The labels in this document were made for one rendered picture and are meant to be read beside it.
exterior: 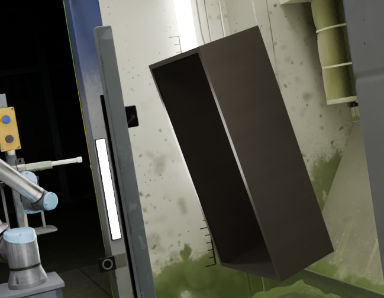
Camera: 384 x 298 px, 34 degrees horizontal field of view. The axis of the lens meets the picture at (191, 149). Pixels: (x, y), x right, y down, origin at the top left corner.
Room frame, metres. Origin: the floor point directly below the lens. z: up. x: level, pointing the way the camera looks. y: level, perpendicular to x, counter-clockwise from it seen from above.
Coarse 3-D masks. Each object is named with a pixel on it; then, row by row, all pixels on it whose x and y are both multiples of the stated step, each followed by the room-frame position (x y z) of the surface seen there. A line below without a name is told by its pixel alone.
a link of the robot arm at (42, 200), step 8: (0, 160) 3.06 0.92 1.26; (0, 168) 3.04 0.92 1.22; (8, 168) 3.08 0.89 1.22; (0, 176) 3.06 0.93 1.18; (8, 176) 3.07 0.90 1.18; (16, 176) 3.10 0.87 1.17; (24, 176) 3.15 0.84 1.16; (8, 184) 3.10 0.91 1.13; (16, 184) 3.11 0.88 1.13; (24, 184) 3.13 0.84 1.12; (32, 184) 3.16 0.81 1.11; (24, 192) 3.14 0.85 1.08; (32, 192) 3.16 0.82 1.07; (40, 192) 3.19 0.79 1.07; (48, 192) 3.24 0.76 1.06; (32, 200) 3.19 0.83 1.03; (40, 200) 3.19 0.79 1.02; (48, 200) 3.20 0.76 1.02; (56, 200) 3.24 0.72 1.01; (40, 208) 3.23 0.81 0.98; (48, 208) 3.20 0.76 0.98
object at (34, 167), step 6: (42, 162) 3.66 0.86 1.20; (48, 162) 3.67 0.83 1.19; (54, 162) 3.69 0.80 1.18; (60, 162) 3.70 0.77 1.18; (66, 162) 3.71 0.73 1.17; (72, 162) 3.73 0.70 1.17; (78, 162) 3.74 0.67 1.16; (30, 168) 3.63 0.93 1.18; (36, 168) 3.64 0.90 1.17; (42, 168) 3.65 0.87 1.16; (48, 168) 3.66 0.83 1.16
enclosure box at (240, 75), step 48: (192, 48) 3.00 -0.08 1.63; (240, 48) 3.04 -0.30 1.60; (192, 96) 3.58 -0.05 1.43; (240, 96) 3.02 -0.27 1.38; (192, 144) 3.56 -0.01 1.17; (240, 144) 3.00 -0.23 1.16; (288, 144) 3.12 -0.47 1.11; (240, 192) 3.67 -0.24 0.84; (288, 192) 3.10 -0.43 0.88; (240, 240) 3.64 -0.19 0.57; (288, 240) 3.08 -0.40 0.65
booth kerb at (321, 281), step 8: (304, 272) 4.30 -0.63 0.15; (312, 272) 4.20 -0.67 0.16; (304, 280) 4.31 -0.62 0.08; (312, 280) 4.21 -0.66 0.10; (320, 280) 4.12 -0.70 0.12; (328, 280) 4.02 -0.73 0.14; (336, 280) 3.93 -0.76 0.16; (320, 288) 4.13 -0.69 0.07; (328, 288) 4.03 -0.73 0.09; (336, 288) 3.95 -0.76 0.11; (344, 288) 3.86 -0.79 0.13; (352, 288) 3.78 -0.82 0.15; (360, 288) 3.70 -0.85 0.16; (344, 296) 3.87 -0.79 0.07; (352, 296) 3.79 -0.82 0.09; (360, 296) 3.71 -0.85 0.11; (368, 296) 3.64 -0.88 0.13; (376, 296) 3.56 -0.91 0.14
